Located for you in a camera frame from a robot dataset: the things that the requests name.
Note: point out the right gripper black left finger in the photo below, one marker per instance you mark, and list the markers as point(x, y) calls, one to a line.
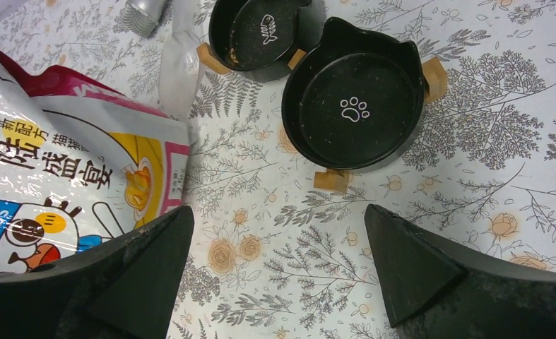
point(123, 288)

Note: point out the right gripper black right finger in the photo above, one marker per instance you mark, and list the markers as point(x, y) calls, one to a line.
point(433, 287)

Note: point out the pet food bag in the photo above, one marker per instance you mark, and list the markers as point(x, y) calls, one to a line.
point(80, 164)

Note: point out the clear plastic scoop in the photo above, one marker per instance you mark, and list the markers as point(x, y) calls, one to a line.
point(180, 72)

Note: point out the black bowl paw print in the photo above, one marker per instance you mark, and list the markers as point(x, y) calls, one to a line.
point(356, 100)

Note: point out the wooden bowl stand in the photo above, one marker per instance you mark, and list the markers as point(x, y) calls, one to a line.
point(337, 180)

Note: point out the grey microphone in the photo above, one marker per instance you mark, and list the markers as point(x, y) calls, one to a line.
point(142, 16)

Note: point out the black bowl fishbone print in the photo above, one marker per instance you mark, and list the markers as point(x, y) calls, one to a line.
point(259, 39)

